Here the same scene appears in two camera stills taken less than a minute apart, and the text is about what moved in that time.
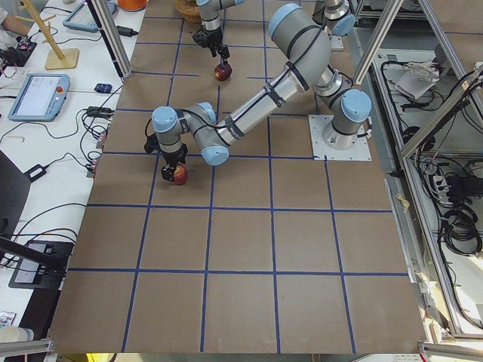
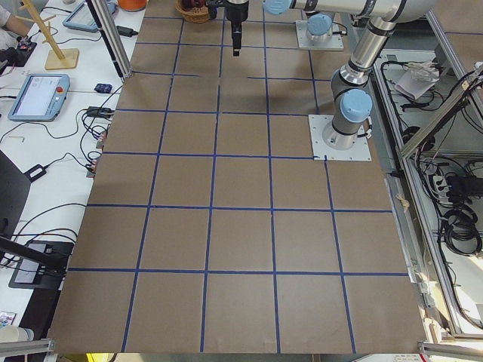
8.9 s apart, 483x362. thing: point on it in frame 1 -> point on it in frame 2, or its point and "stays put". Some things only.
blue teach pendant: x=41 y=98 stays put
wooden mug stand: x=64 y=59 stays put
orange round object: x=133 y=5 stays put
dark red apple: x=223 y=72 -> x=193 y=4
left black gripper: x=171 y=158 -> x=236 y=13
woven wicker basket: x=189 y=10 stays put
